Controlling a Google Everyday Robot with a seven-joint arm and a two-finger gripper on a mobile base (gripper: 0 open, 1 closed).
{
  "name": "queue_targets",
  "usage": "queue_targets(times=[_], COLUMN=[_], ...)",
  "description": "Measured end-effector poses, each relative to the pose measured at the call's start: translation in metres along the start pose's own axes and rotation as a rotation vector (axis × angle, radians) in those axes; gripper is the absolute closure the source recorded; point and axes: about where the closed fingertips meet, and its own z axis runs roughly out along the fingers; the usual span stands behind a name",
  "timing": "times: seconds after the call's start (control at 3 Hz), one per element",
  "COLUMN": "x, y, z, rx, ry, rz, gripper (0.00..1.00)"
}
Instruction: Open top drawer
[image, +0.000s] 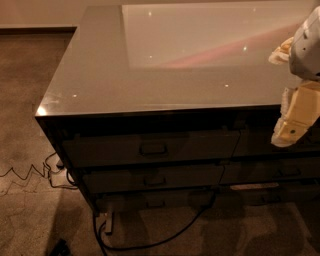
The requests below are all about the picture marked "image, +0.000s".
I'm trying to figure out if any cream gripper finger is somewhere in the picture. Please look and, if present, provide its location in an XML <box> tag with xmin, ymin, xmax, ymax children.
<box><xmin>271</xmin><ymin>81</ymin><xmax>320</xmax><ymax>148</ymax></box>
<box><xmin>268</xmin><ymin>37</ymin><xmax>293</xmax><ymax>65</ymax></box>

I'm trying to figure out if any thin black zigzag cable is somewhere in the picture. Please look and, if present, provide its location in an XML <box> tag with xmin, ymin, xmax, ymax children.
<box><xmin>0</xmin><ymin>151</ymin><xmax>79</xmax><ymax>190</ymax></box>

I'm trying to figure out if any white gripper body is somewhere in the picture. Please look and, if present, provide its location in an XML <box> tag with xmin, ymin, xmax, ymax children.
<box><xmin>289</xmin><ymin>6</ymin><xmax>320</xmax><ymax>81</ymax></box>

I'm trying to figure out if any drawer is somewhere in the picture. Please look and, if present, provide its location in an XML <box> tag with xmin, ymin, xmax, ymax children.
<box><xmin>63</xmin><ymin>130</ymin><xmax>240</xmax><ymax>168</ymax></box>
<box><xmin>96</xmin><ymin>189</ymin><xmax>215</xmax><ymax>212</ymax></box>
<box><xmin>83</xmin><ymin>164</ymin><xmax>224</xmax><ymax>193</ymax></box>
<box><xmin>228</xmin><ymin>122</ymin><xmax>320</xmax><ymax>157</ymax></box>
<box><xmin>220</xmin><ymin>157</ymin><xmax>320</xmax><ymax>184</ymax></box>

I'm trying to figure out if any black object on floor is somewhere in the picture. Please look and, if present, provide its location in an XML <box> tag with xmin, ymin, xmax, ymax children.
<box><xmin>49</xmin><ymin>239</ymin><xmax>72</xmax><ymax>256</ymax></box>

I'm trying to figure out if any thick black floor cable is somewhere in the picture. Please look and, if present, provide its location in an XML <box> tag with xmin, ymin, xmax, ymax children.
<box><xmin>92</xmin><ymin>191</ymin><xmax>218</xmax><ymax>256</ymax></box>

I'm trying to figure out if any dark cabinet with glossy top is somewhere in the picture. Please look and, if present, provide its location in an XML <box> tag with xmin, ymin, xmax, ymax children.
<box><xmin>36</xmin><ymin>0</ymin><xmax>320</xmax><ymax>213</ymax></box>

